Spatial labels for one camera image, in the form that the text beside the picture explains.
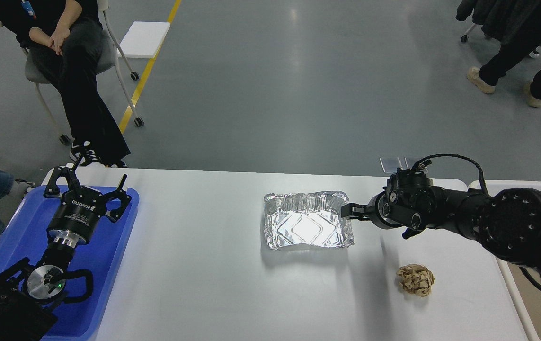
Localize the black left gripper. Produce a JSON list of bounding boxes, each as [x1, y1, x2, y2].
[[44, 154, 133, 245]]

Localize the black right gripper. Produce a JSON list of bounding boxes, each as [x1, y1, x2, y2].
[[340, 191, 404, 230]]

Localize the aluminium foil tray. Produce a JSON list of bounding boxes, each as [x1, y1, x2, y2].
[[264, 191, 355, 250]]

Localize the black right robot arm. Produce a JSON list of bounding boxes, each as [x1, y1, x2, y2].
[[340, 155, 541, 290]]

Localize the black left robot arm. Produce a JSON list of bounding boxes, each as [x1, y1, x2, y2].
[[0, 163, 133, 341]]

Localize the clear floor plate left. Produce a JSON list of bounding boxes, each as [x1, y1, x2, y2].
[[379, 157, 404, 173]]

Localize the clear floor plate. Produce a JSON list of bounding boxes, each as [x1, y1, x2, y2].
[[404, 157, 428, 173], [379, 157, 404, 173]]

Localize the blue plastic tray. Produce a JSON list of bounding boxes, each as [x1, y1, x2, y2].
[[0, 186, 140, 341]]

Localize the clear floor plate right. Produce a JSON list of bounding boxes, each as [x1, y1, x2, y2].
[[404, 157, 428, 173]]

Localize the crumpled brown paper ball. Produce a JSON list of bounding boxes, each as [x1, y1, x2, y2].
[[396, 263, 435, 297]]

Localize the grey rolling chair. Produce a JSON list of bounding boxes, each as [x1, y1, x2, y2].
[[20, 0, 144, 145]]

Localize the seated person in black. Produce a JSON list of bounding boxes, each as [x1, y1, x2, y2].
[[0, 0, 130, 168]]

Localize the white foam board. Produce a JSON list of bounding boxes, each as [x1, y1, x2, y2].
[[120, 21, 171, 59]]

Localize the beige plastic bin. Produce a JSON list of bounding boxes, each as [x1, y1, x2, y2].
[[486, 180, 541, 341]]

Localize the standing person dark trousers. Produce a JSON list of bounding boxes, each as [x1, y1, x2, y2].
[[466, 28, 541, 108]]

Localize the chair with dark jacket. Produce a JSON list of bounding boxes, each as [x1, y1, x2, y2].
[[456, 0, 541, 46]]

